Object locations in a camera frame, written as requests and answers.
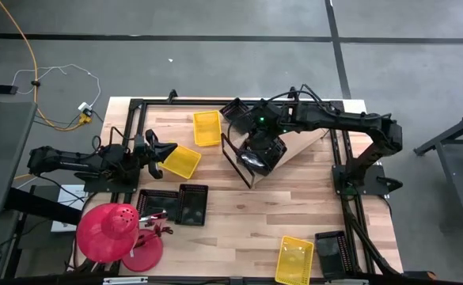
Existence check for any white cable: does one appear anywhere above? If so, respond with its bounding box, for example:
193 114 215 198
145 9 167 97
11 63 102 110

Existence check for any wooden shelf black metal frame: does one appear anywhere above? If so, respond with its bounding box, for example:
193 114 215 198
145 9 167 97
220 128 329 190

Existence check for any black plastic slotted basket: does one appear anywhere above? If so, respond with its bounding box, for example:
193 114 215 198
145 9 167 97
314 230 353 280
135 188 180 222
218 97 256 135
236 133 289 177
174 183 210 227

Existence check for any white paper box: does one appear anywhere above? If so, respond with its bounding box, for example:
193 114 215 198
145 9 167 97
51 184 90 233

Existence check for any silver aluminium extrusion bar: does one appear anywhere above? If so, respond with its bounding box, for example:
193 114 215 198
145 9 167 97
102 276 149 285
325 279 370 285

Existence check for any black aluminium table frame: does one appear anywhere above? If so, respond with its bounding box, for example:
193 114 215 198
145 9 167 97
110 97 404 285

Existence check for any orange extension cable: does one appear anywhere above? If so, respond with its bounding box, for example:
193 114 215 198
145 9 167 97
0 0 82 132

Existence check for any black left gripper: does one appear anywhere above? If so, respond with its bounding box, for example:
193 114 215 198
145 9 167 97
127 129 178 180

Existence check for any red desk lamp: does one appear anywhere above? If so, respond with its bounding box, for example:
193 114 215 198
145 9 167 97
75 203 175 274

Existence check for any grey desk top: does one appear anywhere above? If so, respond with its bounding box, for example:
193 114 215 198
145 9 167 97
0 101 38 218

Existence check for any yellow plastic slotted basket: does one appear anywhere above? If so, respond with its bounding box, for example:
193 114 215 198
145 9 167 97
274 235 315 285
157 144 203 181
192 109 222 147

